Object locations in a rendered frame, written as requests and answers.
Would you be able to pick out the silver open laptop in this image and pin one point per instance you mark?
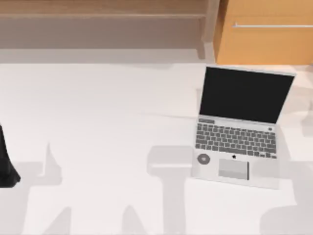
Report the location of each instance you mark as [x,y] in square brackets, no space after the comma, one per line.
[240,127]

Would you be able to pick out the wooden open shelf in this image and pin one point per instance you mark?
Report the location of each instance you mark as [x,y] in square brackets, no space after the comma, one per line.
[102,24]

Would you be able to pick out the wooden cupboard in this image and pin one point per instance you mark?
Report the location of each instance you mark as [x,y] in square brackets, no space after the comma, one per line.
[264,44]

